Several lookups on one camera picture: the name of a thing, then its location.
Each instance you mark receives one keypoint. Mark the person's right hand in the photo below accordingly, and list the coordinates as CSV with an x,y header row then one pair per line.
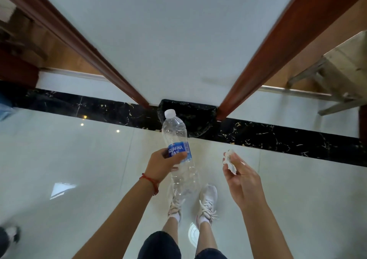
x,y
246,187

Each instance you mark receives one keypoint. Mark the person's left hand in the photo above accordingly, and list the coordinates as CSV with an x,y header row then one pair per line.
x,y
159,164

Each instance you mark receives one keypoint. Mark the white tissue scrap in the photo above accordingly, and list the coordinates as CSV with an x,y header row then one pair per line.
x,y
230,161

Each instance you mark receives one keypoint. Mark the blue label plastic bottle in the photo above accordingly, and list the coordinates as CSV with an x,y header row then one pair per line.
x,y
175,130

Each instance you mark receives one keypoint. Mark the person's right forearm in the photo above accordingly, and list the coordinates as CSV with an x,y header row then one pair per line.
x,y
263,233

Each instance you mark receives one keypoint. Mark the person's left forearm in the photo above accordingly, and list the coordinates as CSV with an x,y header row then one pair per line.
x,y
120,224

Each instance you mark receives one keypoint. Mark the person's left shoe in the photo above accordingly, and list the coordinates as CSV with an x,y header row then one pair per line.
x,y
175,208

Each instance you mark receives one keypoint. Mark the black lined trash bin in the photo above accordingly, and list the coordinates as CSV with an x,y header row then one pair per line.
x,y
197,118

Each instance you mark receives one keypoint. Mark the person's left leg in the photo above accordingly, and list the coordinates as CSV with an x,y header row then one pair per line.
x,y
170,227

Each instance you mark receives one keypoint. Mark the person's leg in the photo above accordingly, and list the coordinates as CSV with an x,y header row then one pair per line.
x,y
205,238
170,227

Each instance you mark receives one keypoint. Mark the person's right leg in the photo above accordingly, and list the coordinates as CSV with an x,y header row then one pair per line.
x,y
205,238

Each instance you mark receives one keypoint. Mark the dark blue trousers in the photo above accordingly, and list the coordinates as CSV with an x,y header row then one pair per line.
x,y
157,247

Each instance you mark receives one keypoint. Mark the metal door threshold strip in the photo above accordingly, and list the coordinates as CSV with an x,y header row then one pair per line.
x,y
286,90
71,73

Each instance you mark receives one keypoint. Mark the reddish brown wooden door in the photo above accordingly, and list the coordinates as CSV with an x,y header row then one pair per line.
x,y
17,72

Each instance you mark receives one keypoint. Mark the reddish brown door frame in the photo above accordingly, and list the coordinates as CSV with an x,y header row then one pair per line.
x,y
286,44
71,38

